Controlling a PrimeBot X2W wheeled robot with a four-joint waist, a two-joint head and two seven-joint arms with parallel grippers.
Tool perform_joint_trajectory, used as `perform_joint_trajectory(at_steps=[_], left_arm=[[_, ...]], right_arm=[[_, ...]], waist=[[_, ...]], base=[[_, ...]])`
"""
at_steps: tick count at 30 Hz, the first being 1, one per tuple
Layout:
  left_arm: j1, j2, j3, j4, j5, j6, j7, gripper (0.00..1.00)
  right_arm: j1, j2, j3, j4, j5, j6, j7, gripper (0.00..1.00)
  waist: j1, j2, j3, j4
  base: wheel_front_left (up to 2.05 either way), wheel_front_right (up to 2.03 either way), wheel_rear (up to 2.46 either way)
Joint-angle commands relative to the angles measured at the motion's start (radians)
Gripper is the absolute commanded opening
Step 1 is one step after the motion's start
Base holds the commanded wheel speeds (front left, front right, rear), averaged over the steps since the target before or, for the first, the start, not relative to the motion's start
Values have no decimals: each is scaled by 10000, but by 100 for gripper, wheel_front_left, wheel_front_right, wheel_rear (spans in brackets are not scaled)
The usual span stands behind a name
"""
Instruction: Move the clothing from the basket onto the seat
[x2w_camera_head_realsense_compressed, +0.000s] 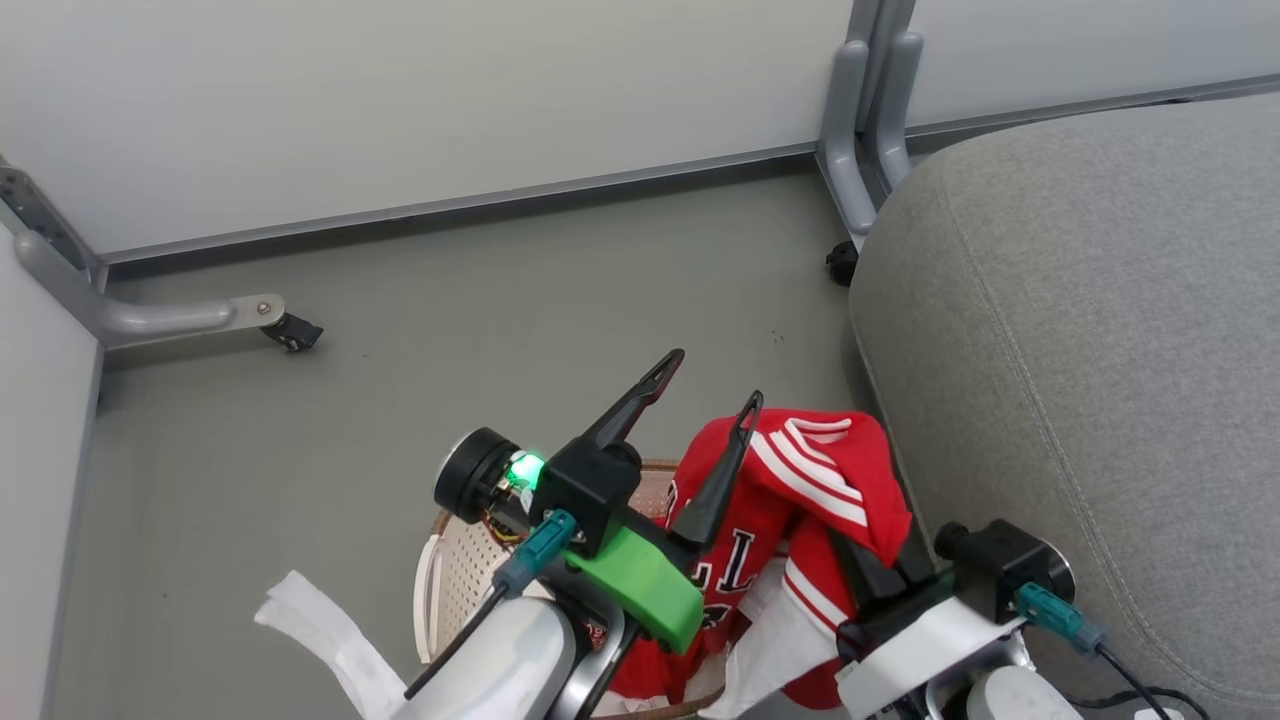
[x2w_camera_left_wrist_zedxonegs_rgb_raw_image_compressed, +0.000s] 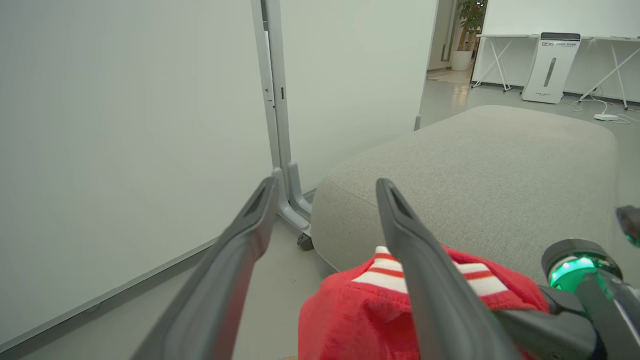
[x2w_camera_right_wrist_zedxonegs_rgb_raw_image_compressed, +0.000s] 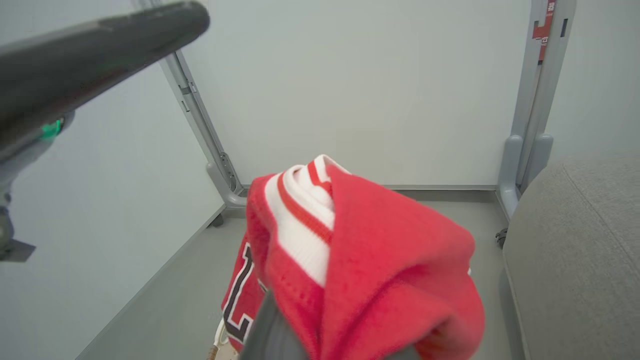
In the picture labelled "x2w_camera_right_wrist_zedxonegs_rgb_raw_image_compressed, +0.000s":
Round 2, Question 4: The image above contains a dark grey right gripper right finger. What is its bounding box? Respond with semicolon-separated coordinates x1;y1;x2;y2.
384;348;424;360

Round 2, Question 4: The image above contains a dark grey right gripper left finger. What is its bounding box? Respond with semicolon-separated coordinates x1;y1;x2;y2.
240;291;312;360

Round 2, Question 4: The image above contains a grey left gripper green band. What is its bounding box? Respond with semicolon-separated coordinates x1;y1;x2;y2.
0;0;211;264

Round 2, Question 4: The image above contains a red white sports jersey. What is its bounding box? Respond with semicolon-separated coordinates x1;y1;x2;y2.
221;154;486;360

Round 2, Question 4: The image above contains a cream plastic laundry basket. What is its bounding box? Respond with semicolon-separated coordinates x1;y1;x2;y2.
207;319;242;360

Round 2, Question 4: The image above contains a grey fabric sofa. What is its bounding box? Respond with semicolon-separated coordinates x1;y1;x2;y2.
502;152;640;360

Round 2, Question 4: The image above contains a red sticker strip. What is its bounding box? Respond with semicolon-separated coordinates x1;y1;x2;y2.
532;0;557;64

